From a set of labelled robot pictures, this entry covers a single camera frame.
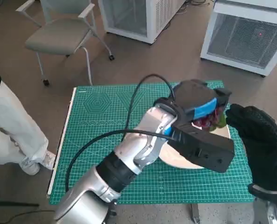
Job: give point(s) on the person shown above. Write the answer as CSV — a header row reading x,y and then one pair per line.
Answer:
x,y
9,130

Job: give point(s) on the white plate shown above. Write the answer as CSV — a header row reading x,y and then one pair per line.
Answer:
x,y
169,156

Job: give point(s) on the red toy grape bunch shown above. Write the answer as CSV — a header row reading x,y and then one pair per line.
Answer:
x,y
206,121

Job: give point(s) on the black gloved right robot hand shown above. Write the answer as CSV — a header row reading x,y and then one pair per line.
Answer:
x,y
259,140

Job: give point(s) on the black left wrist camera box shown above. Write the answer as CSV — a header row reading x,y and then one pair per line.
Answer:
x,y
206,147

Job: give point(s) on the grey chair on casters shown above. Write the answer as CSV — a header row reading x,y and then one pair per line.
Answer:
x,y
56,30

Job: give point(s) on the white mesh cabinet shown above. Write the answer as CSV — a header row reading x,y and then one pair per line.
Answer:
x,y
133,16
241,37

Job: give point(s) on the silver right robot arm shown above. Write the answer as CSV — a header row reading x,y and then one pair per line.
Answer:
x,y
269,207

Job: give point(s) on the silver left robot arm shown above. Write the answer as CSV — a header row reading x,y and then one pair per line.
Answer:
x,y
133,154

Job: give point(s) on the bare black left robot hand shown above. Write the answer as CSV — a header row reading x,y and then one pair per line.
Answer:
x,y
194,95

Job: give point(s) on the table leg with caster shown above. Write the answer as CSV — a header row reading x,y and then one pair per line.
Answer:
x,y
112,213
196,213

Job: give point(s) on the green cutting mat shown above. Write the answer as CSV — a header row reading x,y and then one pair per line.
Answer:
x,y
96,112

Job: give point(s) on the black rod on floor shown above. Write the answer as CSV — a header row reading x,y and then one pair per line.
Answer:
x,y
12,203

